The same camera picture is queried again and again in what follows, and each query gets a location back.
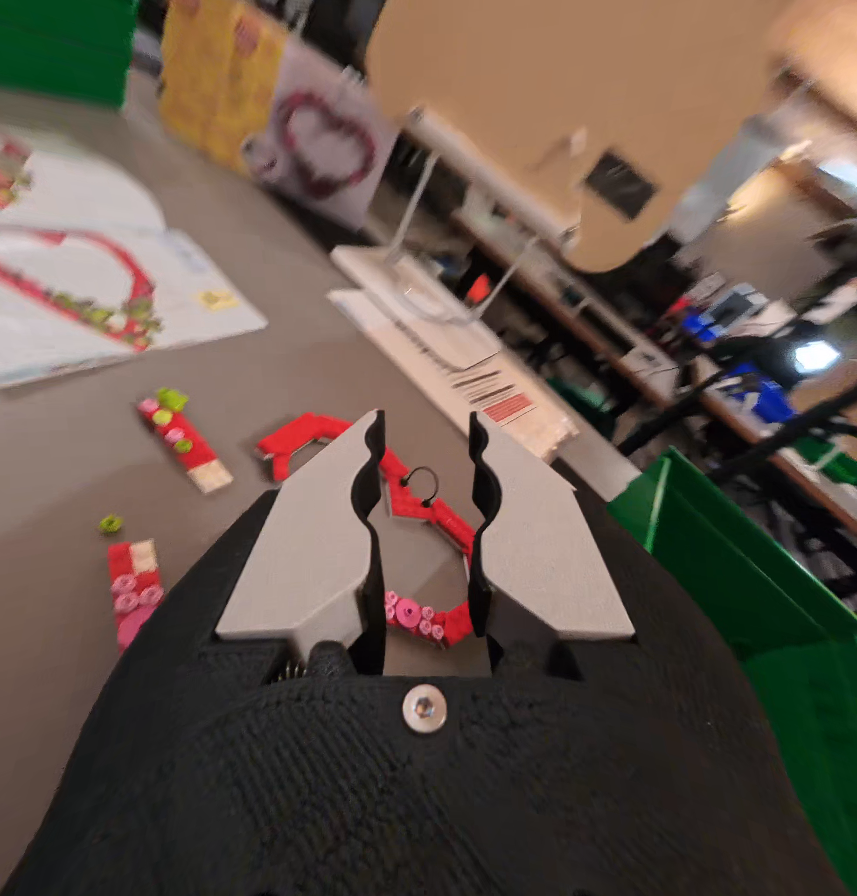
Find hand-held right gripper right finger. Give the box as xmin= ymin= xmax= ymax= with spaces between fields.
xmin=467 ymin=412 xmax=637 ymax=669

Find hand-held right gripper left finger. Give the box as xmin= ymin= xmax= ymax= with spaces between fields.
xmin=215 ymin=409 xmax=389 ymax=676

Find red lego heart frame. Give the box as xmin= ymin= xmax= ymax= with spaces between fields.
xmin=255 ymin=412 xmax=487 ymax=649

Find red lego strip lime flowers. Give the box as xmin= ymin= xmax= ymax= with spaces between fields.
xmin=136 ymin=387 xmax=235 ymax=495

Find red lego strip pink flowers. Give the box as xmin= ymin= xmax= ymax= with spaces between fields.
xmin=106 ymin=538 xmax=167 ymax=653

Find open lego instruction booklet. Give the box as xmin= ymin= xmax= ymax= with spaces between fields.
xmin=0 ymin=129 xmax=270 ymax=390

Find yellow lego set box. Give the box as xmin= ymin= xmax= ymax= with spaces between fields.
xmin=159 ymin=0 xmax=401 ymax=233

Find flat packet with red label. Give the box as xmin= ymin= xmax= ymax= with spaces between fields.
xmin=327 ymin=287 xmax=582 ymax=464

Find green plastic bin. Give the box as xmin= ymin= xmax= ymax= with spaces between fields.
xmin=606 ymin=448 xmax=857 ymax=896
xmin=0 ymin=0 xmax=139 ymax=111

